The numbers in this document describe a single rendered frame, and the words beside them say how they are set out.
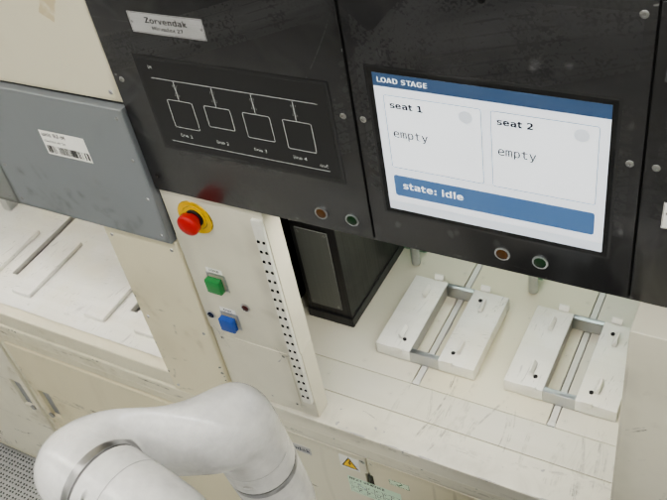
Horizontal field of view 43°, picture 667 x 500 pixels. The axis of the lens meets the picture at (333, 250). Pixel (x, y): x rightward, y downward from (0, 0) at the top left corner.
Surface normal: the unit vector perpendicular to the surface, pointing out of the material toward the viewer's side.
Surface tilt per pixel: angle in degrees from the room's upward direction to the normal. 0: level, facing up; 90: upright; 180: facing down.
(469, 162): 90
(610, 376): 0
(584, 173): 90
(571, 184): 90
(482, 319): 0
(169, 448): 73
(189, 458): 84
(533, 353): 0
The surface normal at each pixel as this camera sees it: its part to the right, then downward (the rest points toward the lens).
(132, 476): -0.04, -0.83
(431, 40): -0.46, 0.65
